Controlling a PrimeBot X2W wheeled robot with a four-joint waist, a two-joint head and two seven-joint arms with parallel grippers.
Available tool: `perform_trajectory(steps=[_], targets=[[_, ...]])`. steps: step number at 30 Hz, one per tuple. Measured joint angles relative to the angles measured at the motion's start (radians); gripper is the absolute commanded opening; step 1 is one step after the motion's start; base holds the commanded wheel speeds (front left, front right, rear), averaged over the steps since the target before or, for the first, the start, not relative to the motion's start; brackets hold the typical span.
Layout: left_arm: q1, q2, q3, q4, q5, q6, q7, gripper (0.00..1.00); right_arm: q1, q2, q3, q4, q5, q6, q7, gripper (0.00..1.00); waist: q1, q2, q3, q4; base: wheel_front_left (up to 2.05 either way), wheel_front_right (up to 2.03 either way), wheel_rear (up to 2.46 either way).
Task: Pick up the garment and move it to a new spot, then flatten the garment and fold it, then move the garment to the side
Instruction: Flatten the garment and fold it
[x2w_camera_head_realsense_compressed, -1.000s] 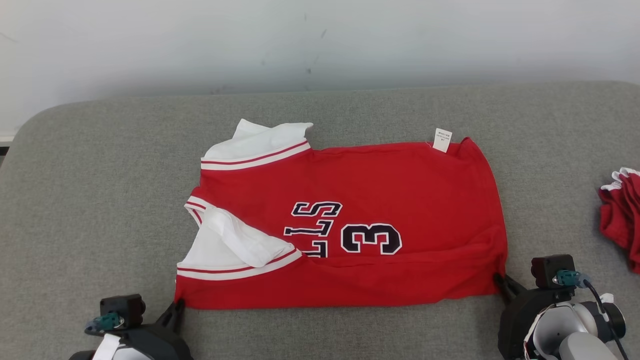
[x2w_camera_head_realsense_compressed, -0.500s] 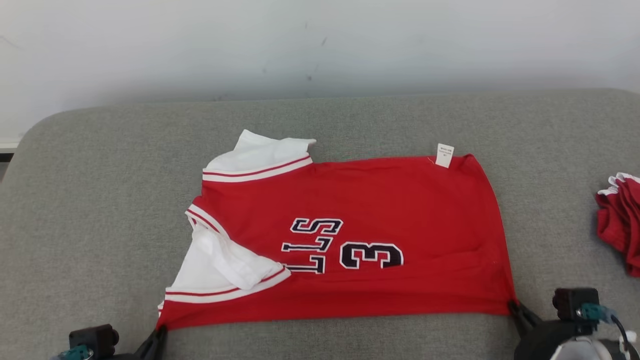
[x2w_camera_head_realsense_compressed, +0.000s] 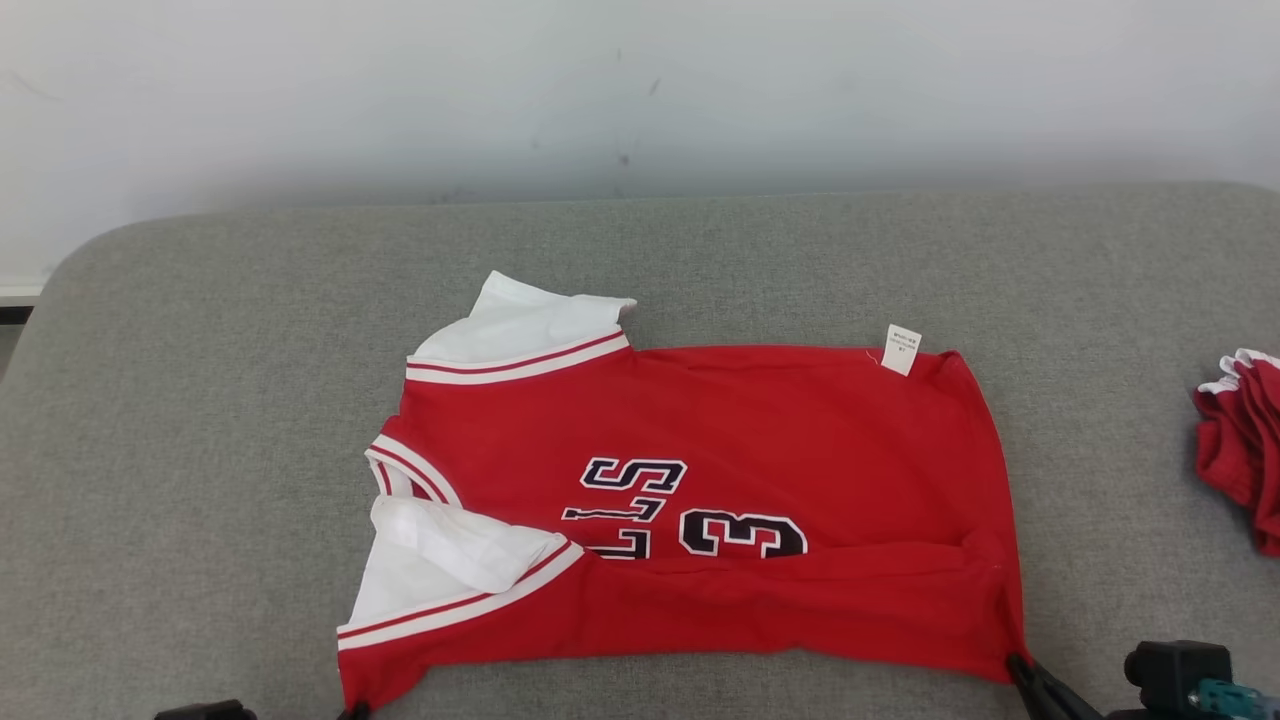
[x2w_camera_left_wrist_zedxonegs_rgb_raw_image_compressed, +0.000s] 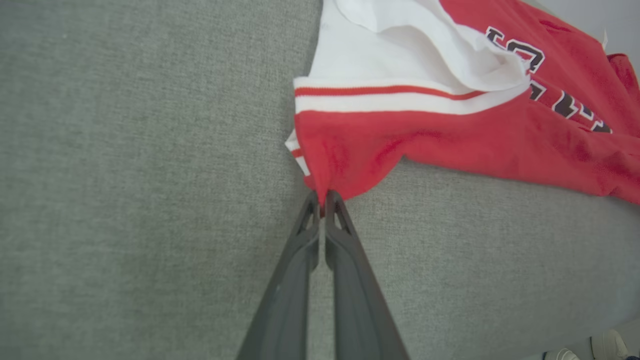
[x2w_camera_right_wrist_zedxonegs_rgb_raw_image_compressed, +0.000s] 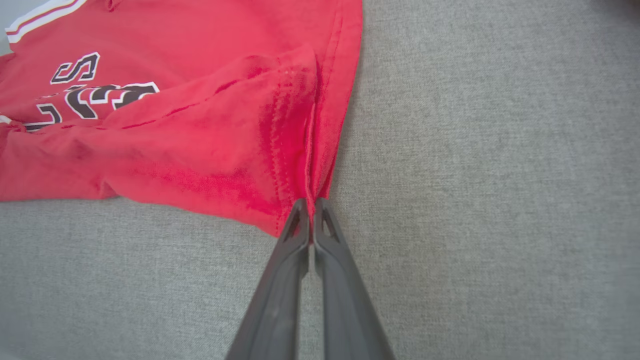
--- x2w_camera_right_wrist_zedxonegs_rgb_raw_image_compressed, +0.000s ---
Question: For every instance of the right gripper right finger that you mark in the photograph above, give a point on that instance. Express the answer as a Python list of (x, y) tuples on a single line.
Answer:
[(347, 310)]

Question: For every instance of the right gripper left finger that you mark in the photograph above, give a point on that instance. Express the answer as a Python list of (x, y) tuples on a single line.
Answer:
[(277, 310)]

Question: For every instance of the red jersey black lettering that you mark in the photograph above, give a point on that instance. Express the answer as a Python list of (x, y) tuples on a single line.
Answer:
[(200, 140)]

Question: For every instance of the grey fabric sofa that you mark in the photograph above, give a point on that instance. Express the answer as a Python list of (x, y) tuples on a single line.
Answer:
[(500, 200)]

